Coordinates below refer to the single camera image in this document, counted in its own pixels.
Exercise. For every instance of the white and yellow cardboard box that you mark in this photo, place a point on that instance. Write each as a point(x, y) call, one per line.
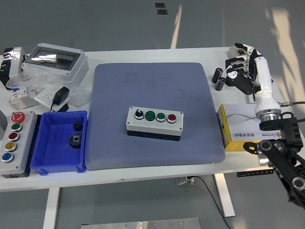
point(236, 119)

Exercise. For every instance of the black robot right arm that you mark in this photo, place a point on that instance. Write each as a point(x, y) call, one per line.
point(286, 162)

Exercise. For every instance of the clear plastic bag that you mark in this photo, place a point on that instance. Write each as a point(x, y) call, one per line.
point(43, 81)

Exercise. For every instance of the blue plastic bin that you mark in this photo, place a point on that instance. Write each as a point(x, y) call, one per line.
point(54, 155)

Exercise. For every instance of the black power adapter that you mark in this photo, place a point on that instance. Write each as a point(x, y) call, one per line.
point(60, 95)

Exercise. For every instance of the grey four-button control box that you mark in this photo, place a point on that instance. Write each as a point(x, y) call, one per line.
point(143, 125)

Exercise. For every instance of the small black bevel gear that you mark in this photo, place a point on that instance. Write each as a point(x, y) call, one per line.
point(78, 126)

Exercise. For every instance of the grey two-button switch box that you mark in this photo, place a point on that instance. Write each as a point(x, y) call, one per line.
point(232, 53)

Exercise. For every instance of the grey enclosure with clear lid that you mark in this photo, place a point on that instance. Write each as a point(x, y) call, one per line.
point(76, 69)

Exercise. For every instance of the white wall socket plate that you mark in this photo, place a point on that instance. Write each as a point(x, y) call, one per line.
point(44, 96)

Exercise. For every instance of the white circuit breaker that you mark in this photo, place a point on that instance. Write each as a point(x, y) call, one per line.
point(17, 94)

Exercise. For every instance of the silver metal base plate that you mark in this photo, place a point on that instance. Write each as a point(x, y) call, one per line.
point(143, 224)

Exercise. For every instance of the black cylindrical capacitor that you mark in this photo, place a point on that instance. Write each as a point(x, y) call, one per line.
point(219, 84)
point(217, 75)

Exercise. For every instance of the grey object at edge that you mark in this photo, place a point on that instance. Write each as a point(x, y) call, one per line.
point(3, 122)

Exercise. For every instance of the grey bracket under table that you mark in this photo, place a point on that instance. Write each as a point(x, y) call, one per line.
point(183, 181)

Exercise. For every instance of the white and black device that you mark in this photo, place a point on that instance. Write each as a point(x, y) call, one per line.
point(15, 62)

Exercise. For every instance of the black floor plate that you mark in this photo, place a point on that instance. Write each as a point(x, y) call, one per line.
point(160, 5)
point(162, 12)

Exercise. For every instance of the large black bevel gear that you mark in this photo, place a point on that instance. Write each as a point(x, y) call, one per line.
point(75, 141)

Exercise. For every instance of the white table leg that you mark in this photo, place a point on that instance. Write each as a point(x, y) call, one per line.
point(51, 207)
point(225, 195)

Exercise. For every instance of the black table control panel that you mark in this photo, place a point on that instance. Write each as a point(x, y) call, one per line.
point(250, 173)

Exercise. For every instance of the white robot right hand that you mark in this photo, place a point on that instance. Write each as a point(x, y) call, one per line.
point(263, 76)

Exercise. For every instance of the blue-grey padded mat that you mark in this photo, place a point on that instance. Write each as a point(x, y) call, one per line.
point(124, 86)

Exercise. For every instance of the grey five-button control box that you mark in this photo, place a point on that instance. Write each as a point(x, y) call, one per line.
point(21, 152)

